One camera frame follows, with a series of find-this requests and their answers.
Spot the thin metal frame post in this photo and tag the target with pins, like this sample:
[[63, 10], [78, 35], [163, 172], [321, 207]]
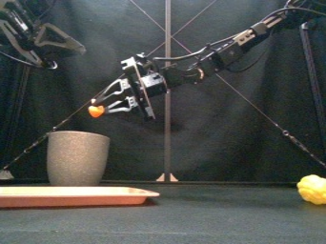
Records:
[[167, 139]]

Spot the yellow bumpy toy fruit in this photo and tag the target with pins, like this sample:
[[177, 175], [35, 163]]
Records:
[[313, 190]]

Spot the black perforated frame post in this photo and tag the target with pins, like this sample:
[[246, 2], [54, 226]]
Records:
[[313, 82]]

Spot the pink plastic tray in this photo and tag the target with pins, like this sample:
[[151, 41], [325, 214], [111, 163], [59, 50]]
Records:
[[72, 196]]

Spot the small orange tangerine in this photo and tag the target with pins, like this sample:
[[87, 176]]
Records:
[[96, 111]]

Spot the grey speckled bowl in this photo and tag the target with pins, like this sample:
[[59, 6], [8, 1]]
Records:
[[76, 158]]

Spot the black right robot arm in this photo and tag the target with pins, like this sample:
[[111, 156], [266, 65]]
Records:
[[231, 50]]

